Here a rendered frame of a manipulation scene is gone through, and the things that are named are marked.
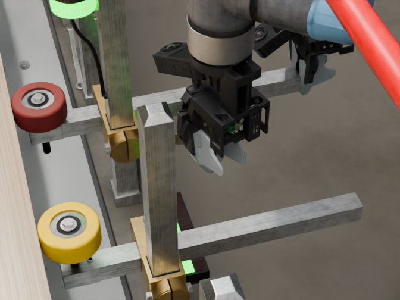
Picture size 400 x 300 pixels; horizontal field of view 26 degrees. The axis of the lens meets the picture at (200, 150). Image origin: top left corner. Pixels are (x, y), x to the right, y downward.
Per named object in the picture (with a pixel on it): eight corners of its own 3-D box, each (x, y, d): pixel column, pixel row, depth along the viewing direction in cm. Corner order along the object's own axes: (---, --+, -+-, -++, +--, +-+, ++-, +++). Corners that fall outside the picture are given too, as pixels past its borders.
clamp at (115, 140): (125, 102, 140) (123, 78, 136) (144, 160, 131) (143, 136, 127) (90, 109, 139) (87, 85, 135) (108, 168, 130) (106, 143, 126)
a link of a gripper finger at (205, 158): (213, 203, 109) (215, 152, 103) (186, 175, 113) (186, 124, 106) (233, 192, 111) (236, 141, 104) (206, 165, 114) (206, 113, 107)
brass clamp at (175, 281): (168, 232, 126) (168, 209, 122) (194, 306, 117) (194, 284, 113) (127, 241, 125) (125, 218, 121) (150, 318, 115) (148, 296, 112)
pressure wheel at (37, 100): (68, 128, 139) (59, 74, 131) (77, 163, 134) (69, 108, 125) (18, 138, 137) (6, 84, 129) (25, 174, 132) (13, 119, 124)
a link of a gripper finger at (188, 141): (184, 161, 108) (183, 109, 102) (177, 154, 109) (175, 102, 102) (214, 145, 110) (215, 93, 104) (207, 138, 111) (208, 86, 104)
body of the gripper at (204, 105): (219, 163, 102) (221, 85, 93) (177, 122, 106) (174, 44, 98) (269, 136, 105) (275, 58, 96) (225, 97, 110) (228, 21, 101)
